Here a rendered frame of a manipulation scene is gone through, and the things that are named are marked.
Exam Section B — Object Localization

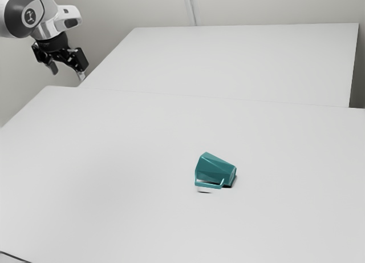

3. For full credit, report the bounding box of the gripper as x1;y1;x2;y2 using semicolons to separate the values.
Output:
31;32;89;82

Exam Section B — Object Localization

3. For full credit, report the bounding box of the teal faceted mug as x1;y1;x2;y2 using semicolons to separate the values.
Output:
194;151;238;191

